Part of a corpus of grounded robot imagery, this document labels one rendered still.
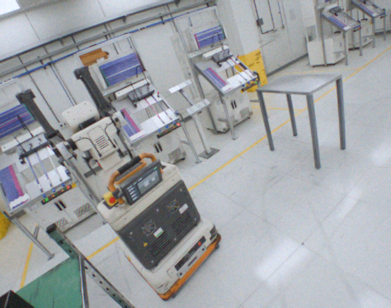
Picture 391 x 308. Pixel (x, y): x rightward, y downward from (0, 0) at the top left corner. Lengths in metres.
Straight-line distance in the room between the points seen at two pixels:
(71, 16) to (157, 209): 3.92
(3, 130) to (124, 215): 2.08
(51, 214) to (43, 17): 3.19
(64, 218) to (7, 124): 1.30
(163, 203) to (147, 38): 3.88
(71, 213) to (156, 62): 3.26
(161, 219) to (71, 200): 1.81
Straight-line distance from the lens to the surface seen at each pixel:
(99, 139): 1.53
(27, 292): 1.00
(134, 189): 1.23
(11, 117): 3.03
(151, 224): 1.44
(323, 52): 6.15
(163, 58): 4.85
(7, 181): 2.96
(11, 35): 4.65
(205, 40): 3.58
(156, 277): 1.58
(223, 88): 3.18
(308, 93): 2.02
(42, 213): 3.15
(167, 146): 3.10
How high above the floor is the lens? 1.43
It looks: 25 degrees down
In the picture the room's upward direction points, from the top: 23 degrees counter-clockwise
